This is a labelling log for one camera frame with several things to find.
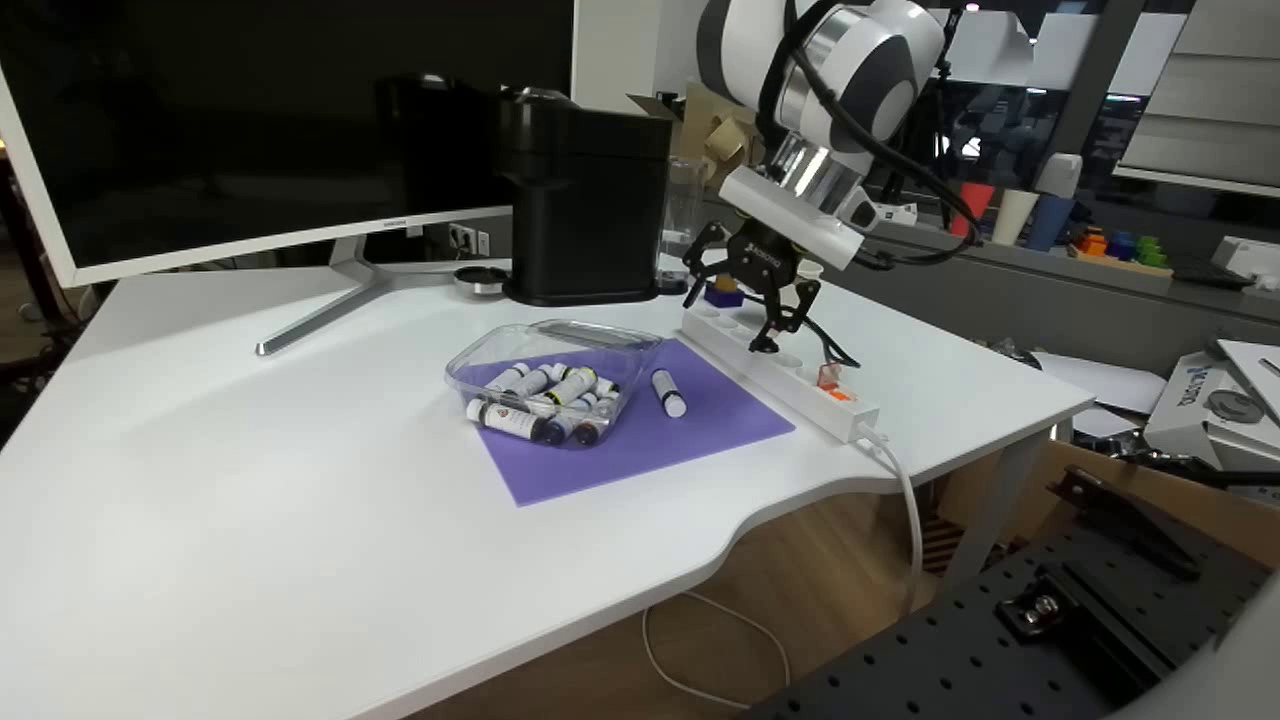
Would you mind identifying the white power strip cable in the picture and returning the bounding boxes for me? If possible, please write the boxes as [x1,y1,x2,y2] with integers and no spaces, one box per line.
[851,419,931,596]

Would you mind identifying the clear plastic bottle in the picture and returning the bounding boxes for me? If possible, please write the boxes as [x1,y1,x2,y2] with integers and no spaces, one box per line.
[655,173,702,292]

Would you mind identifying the printed paper stack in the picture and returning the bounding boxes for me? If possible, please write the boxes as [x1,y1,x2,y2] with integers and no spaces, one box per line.
[1141,338,1280,479]

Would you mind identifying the white power strip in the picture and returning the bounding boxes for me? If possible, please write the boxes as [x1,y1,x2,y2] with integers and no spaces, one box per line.
[677,308,886,447]

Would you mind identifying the black plug with cable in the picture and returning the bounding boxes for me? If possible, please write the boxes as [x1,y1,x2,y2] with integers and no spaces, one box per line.
[747,313,864,371]

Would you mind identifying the cardboard box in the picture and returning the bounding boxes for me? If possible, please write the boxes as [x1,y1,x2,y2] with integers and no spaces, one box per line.
[658,80,768,184]

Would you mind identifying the black box appliance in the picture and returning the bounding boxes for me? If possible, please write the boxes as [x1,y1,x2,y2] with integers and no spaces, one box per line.
[494,88,678,308]

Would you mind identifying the purple mat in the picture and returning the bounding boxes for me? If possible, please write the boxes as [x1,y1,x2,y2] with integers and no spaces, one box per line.
[456,338,798,514]

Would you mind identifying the thin white floor cable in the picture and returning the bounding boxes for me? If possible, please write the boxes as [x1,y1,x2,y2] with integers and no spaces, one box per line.
[634,589,798,717]

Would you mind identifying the clear plastic bowl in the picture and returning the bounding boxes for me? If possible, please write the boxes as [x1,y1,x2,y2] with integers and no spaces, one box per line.
[444,339,630,457]

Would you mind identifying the silver monitor stand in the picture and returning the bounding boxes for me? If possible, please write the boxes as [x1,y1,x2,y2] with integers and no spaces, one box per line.
[250,235,402,361]

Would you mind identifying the black perforated board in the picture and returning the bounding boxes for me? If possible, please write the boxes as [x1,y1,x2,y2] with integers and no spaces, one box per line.
[747,470,1271,720]

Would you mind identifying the silver wrist camera bar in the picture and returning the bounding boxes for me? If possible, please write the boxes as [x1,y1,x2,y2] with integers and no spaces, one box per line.
[716,165,871,272]

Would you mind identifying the white curved computer monitor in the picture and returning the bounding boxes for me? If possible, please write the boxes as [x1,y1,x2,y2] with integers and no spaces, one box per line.
[0,0,580,292]

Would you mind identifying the white cup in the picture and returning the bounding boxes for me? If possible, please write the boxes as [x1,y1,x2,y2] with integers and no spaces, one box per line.
[1031,150,1086,204]

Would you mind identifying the blue cup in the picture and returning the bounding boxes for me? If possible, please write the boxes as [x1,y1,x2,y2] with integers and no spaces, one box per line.
[1025,192,1078,257]

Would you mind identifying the red cup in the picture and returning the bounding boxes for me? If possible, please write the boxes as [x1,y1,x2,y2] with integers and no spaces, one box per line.
[953,180,1001,245]

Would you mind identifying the blue and orange toy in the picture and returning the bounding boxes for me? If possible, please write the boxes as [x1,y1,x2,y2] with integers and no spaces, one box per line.
[698,272,747,313]

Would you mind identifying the large white paint tube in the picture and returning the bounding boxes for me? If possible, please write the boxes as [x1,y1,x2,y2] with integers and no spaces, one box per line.
[462,398,566,447]

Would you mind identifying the grey table leg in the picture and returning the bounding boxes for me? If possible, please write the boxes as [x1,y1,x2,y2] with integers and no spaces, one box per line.
[939,419,1061,594]

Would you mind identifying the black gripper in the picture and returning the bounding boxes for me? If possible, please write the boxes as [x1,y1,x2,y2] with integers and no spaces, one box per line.
[678,217,828,358]

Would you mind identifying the white box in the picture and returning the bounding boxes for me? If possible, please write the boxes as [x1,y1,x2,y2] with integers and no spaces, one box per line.
[1208,234,1280,298]

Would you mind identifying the round black puck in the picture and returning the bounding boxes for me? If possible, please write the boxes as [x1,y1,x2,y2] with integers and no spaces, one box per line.
[450,264,514,302]

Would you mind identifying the white paper sheet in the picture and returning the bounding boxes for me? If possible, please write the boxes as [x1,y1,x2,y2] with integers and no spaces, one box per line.
[1026,343,1167,443]

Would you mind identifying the cream cup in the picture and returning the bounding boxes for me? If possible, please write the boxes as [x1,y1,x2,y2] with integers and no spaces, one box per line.
[987,184,1045,254]

